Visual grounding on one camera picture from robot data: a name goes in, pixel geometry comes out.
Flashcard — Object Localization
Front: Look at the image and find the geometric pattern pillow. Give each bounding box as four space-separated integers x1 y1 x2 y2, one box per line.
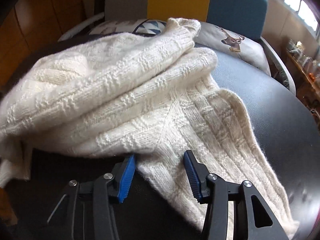
89 19 167 36

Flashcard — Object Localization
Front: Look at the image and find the wooden side table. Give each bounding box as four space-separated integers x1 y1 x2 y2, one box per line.
281 39 319 122

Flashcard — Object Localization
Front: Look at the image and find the tricolour sofa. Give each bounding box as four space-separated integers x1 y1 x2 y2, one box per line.
58 0 297 95

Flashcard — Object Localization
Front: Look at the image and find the deer print pillow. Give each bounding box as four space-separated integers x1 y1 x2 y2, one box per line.
194 22 271 75

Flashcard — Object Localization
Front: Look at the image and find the cream knitted sweater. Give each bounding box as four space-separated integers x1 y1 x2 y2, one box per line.
1 18 299 238

